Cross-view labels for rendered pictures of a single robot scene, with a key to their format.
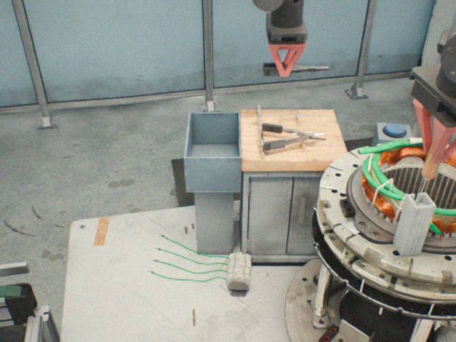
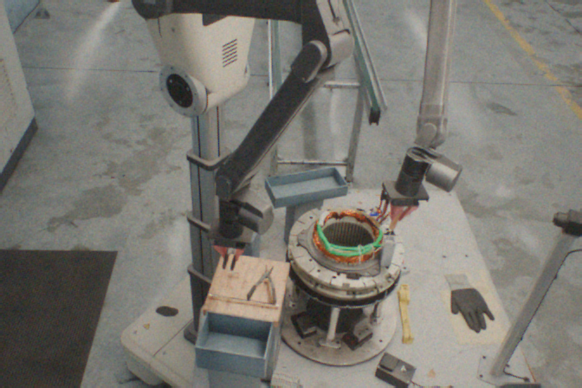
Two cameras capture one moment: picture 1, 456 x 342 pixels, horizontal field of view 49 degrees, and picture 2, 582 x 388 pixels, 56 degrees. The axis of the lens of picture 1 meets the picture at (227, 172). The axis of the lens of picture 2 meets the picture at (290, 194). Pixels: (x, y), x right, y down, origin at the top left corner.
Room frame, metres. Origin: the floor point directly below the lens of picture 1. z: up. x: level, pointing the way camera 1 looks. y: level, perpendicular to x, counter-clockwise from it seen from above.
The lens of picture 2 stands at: (0.65, 0.80, 2.17)
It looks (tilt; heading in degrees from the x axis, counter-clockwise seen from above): 40 degrees down; 276
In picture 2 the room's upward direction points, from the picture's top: 4 degrees clockwise
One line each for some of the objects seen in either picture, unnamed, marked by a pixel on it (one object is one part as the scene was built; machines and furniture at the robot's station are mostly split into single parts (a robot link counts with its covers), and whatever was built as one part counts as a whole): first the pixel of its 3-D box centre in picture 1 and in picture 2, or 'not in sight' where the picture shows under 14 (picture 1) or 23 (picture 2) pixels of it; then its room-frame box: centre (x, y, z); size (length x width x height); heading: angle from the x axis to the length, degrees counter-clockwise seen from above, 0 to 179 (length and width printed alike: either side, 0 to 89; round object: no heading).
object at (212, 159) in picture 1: (214, 188); (235, 366); (0.84, 0.03, 0.92); 0.17 x 0.11 x 0.28; 0
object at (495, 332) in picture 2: not in sight; (471, 304); (0.16, -0.43, 0.78); 0.31 x 0.19 x 0.01; 101
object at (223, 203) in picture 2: not in sight; (233, 205); (0.87, -0.10, 1.36); 0.07 x 0.06 x 0.07; 154
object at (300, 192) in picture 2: not in sight; (303, 214); (0.75, -0.59, 0.92); 0.25 x 0.11 x 0.28; 27
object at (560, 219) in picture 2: not in sight; (568, 222); (0.13, -0.19, 1.37); 0.06 x 0.04 x 0.04; 166
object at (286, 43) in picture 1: (284, 50); (232, 245); (0.88, -0.11, 1.22); 0.07 x 0.07 x 0.09; 1
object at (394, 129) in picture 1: (395, 129); not in sight; (0.90, -0.35, 1.04); 0.04 x 0.04 x 0.01
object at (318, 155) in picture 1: (290, 138); (248, 287); (0.84, -0.13, 1.05); 0.20 x 0.19 x 0.02; 90
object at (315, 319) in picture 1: (319, 313); (329, 341); (0.60, -0.18, 0.81); 0.07 x 0.03 x 0.01; 178
